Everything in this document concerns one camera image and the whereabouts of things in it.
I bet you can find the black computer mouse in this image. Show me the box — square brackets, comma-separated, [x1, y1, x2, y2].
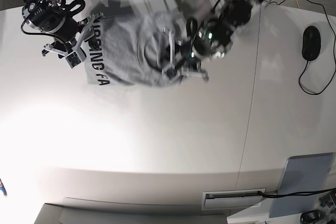
[301, 25, 321, 62]

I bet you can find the blue orange tool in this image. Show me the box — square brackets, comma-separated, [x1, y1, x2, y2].
[0, 179, 7, 197]

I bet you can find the black laptop cable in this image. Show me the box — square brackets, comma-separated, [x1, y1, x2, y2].
[258, 189, 336, 199]

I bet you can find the grey laptop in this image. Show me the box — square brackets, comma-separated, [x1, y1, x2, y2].
[269, 153, 333, 218]

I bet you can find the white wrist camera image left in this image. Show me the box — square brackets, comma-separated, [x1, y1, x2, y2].
[65, 48, 87, 69]

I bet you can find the white cable grommet tray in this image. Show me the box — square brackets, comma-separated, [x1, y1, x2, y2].
[201, 188, 266, 211]

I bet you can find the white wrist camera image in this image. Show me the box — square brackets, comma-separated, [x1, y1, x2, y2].
[65, 48, 87, 69]
[162, 65, 181, 81]

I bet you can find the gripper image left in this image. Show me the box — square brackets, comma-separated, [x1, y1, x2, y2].
[26, 11, 104, 59]

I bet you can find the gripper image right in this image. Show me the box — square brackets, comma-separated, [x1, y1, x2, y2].
[162, 16, 235, 82]

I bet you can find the black gadget bottom right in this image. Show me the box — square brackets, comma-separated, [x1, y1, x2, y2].
[300, 209, 325, 224]

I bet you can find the grey T-shirt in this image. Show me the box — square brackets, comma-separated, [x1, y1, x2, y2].
[83, 0, 184, 87]

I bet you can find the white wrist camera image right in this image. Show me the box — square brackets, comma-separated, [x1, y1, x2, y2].
[162, 65, 181, 81]

